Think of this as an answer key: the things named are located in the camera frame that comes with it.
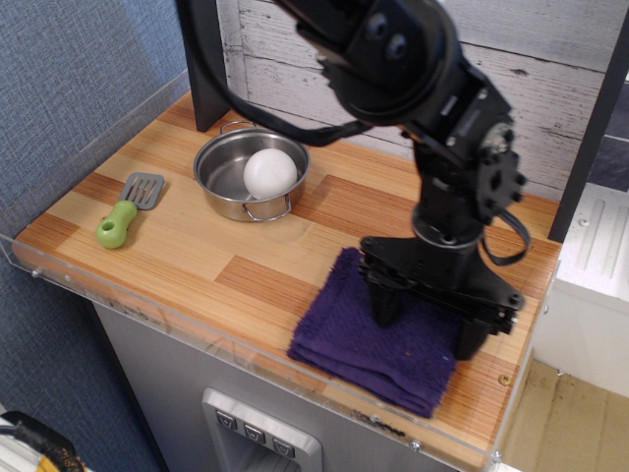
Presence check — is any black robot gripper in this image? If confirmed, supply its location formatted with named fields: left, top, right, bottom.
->
left=360, top=236, right=524, bottom=361

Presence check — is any purple towel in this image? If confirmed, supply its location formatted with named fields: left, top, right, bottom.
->
left=288, top=248, right=461, bottom=418

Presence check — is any small steel pot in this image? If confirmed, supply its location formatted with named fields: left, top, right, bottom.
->
left=194, top=123, right=311, bottom=222

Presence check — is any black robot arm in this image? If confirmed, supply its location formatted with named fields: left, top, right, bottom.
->
left=281, top=1, right=530, bottom=361

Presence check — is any white toy sink counter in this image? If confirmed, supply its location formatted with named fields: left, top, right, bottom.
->
left=533, top=184, right=628, bottom=396

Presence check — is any white ball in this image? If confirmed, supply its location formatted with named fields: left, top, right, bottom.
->
left=244, top=148, right=298, bottom=200

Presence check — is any silver dispenser button panel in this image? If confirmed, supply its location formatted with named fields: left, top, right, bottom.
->
left=201, top=387, right=323, bottom=471

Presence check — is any black and yellow object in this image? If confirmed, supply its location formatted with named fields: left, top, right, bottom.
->
left=1, top=411, right=89, bottom=471

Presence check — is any clear acrylic table guard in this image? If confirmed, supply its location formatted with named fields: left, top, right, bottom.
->
left=10, top=91, right=559, bottom=471

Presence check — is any dark right shelf post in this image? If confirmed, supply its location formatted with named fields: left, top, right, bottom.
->
left=547, top=13, right=628, bottom=243

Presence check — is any dark shelf post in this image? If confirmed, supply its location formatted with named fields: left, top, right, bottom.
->
left=547, top=13, right=628, bottom=243
left=176, top=0, right=230, bottom=132

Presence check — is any green handled grey spatula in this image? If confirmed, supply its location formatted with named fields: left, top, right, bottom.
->
left=95, top=172, right=165, bottom=249

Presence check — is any dark left shelf post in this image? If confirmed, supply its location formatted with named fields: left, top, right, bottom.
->
left=176, top=0, right=230, bottom=132

